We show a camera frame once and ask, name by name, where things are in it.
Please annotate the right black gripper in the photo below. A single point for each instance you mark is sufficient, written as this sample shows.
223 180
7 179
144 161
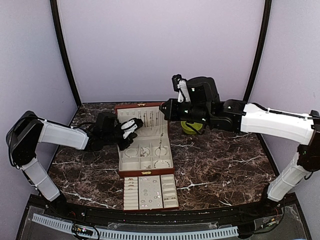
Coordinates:
170 114

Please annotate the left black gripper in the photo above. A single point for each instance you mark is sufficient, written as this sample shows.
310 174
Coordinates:
122 146

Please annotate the brown wooden jewelry box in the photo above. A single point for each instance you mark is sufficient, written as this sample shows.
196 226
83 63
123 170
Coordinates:
151 144

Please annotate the beige jewelry tray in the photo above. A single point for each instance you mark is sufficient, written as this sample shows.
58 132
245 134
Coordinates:
155 192

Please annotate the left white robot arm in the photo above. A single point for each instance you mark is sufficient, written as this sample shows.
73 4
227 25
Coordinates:
32 133

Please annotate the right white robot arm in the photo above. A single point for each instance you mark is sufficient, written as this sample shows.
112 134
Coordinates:
301 128

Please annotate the green plastic bowl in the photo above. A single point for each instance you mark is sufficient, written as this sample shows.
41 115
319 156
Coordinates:
192 128

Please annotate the silver bangle with charm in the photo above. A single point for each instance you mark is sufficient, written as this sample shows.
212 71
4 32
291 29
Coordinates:
162 164

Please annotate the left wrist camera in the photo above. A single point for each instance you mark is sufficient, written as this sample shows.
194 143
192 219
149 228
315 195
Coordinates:
131 126

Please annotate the white slotted cable duct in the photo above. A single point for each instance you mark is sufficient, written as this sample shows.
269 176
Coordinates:
121 231

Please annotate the black front rail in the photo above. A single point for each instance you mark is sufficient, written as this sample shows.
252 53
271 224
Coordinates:
102 204

